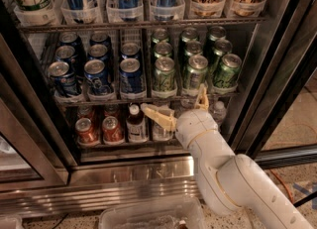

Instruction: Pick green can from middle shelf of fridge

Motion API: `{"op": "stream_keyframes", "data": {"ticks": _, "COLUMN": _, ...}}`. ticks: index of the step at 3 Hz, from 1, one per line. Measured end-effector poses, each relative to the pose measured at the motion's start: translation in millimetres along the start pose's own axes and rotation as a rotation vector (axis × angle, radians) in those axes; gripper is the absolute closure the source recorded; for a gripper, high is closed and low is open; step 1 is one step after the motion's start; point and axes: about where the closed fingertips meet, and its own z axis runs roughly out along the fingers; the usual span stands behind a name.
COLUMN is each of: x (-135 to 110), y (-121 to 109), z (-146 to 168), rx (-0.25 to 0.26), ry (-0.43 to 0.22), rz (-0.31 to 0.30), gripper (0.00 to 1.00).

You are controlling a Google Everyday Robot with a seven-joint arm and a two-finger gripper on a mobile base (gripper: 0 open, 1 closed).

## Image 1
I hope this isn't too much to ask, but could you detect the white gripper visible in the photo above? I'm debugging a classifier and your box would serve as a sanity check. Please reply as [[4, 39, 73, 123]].
[[141, 83, 218, 149]]

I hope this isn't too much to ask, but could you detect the green can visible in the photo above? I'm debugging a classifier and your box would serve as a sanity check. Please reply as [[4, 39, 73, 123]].
[[209, 39, 233, 72], [151, 28, 169, 44], [183, 55, 208, 90], [153, 42, 173, 59], [213, 54, 242, 88], [154, 57, 175, 92], [205, 26, 226, 45], [180, 27, 199, 43], [184, 41, 203, 57]]

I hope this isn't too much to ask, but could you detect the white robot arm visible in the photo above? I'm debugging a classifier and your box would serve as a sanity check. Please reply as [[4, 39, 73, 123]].
[[141, 85, 314, 229]]

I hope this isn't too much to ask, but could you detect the red can right front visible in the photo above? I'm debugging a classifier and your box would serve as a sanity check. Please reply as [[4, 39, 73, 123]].
[[102, 116, 124, 143]]

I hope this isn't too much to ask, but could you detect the red can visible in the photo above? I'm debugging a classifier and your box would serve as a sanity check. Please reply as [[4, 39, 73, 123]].
[[102, 116, 124, 143], [75, 118, 98, 145]]

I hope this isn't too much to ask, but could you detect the fridge glass door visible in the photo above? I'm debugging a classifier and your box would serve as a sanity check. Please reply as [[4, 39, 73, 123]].
[[225, 0, 317, 169]]

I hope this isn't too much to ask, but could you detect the red can left front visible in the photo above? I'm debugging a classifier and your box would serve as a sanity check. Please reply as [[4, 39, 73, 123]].
[[75, 118, 98, 145]]

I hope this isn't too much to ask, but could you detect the stainless steel fridge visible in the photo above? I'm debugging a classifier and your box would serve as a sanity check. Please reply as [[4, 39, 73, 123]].
[[0, 0, 317, 219]]

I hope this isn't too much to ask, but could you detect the blue can left front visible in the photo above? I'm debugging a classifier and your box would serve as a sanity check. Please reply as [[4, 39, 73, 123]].
[[49, 61, 81, 97]]

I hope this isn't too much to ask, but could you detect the blue can left middle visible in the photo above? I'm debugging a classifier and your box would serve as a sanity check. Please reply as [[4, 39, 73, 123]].
[[54, 46, 77, 71]]

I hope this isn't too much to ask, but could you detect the blue can left back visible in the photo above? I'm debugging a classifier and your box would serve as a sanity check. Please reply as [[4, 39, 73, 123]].
[[59, 32, 83, 52]]

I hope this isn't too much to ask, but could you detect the clear water bottle left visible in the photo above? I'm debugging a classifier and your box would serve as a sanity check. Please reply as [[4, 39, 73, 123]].
[[153, 122, 173, 141]]

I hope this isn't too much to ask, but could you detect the clear water bottle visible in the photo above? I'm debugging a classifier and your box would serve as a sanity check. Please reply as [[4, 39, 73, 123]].
[[210, 101, 227, 126], [153, 122, 173, 141]]

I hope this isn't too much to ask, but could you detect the clear water bottle right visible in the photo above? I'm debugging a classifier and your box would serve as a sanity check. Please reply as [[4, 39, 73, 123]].
[[210, 101, 227, 126]]

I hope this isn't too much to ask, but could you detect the brown drink bottle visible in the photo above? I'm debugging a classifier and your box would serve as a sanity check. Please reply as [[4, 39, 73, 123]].
[[126, 104, 148, 143]]

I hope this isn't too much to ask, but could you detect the clear plastic bin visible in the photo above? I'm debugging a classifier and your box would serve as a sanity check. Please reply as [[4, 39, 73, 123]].
[[98, 196, 207, 229]]

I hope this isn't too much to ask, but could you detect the black stand leg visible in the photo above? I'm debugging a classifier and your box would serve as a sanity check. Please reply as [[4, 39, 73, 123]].
[[293, 191, 317, 207]]

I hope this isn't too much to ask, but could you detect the orange cable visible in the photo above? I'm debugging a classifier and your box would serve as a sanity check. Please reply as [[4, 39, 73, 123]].
[[268, 169, 295, 204]]

